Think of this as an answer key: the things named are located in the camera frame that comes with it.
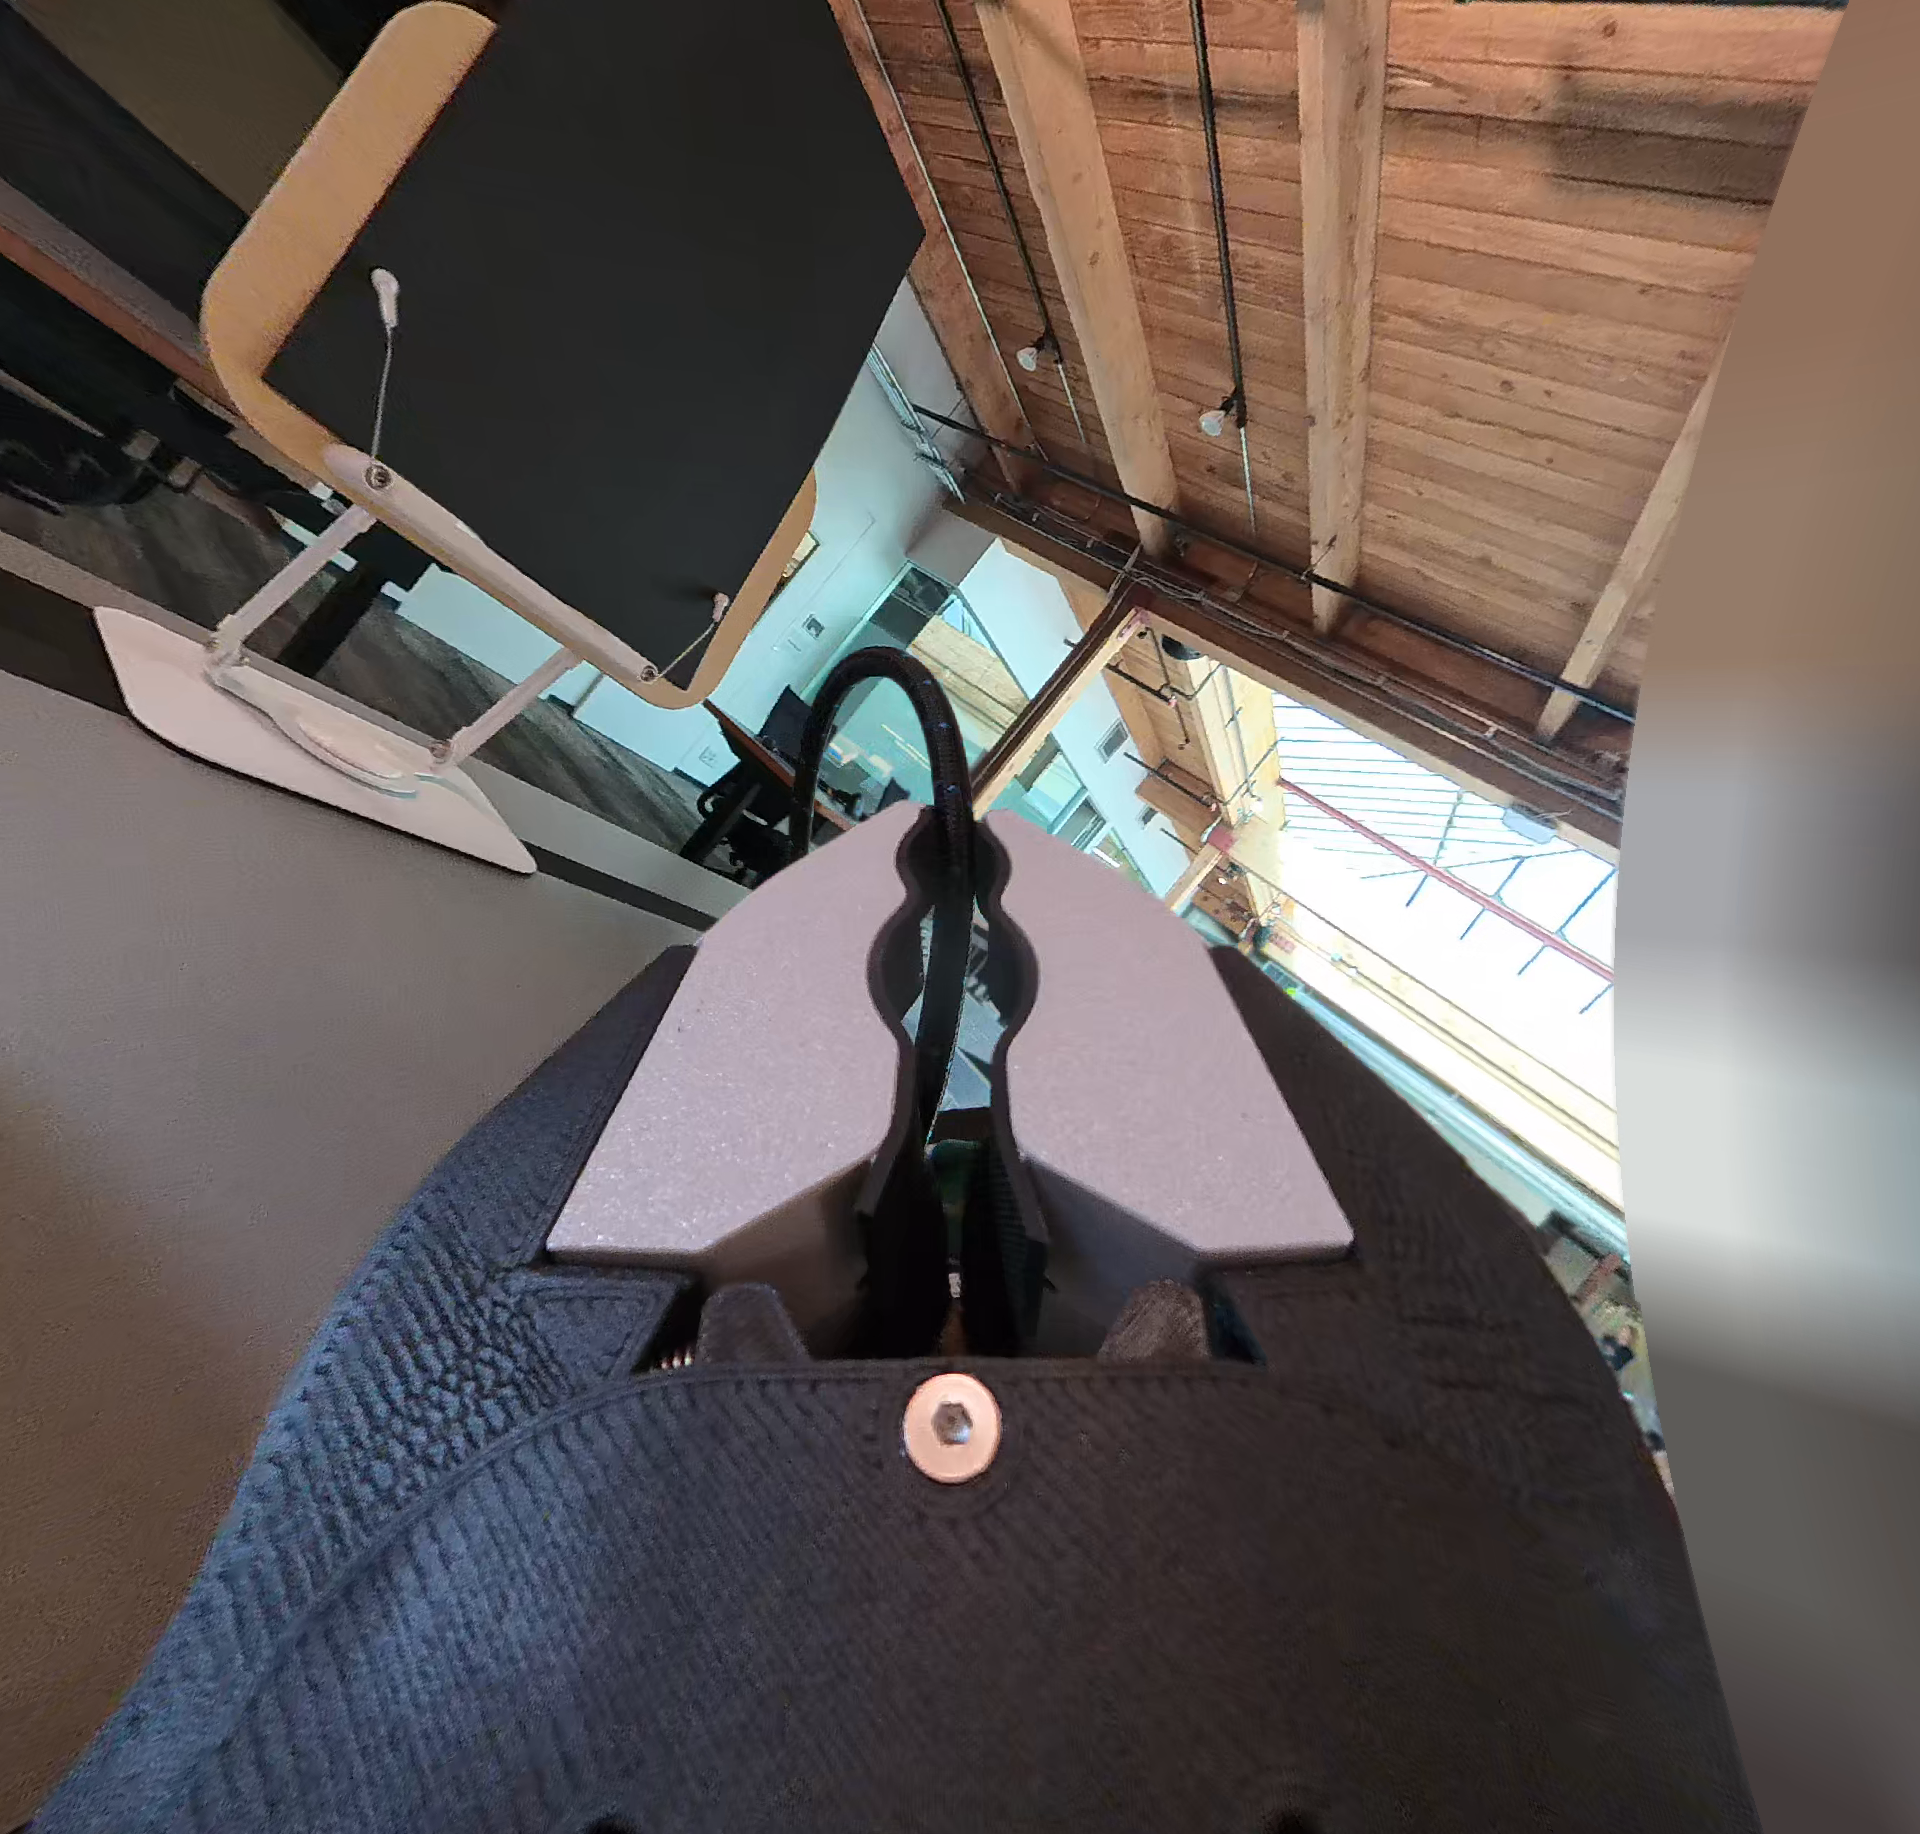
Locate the track spotlight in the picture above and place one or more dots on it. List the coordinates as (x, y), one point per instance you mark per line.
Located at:
(1032, 357)
(1216, 416)

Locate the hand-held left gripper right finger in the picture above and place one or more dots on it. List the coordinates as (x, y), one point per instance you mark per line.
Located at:
(1170, 1100)

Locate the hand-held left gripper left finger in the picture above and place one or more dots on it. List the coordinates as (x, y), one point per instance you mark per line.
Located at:
(738, 1081)

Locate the black panel with white stand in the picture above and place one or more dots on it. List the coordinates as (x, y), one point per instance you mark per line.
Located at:
(604, 291)

